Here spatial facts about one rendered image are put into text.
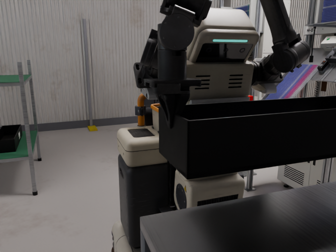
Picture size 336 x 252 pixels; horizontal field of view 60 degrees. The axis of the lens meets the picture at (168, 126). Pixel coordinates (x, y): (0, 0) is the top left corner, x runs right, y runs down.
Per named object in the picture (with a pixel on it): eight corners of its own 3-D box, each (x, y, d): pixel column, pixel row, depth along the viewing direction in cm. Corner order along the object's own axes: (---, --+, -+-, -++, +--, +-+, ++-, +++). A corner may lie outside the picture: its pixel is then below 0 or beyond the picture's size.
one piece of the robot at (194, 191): (146, 197, 126) (150, 53, 104) (224, 185, 138) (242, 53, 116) (166, 240, 103) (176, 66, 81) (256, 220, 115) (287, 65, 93)
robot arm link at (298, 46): (275, 54, 104) (266, 59, 101) (294, 34, 95) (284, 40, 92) (293, 73, 102) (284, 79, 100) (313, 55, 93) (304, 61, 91)
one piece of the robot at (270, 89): (249, 87, 114) (253, 58, 110) (260, 87, 115) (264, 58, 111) (265, 94, 105) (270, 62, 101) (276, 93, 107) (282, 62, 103)
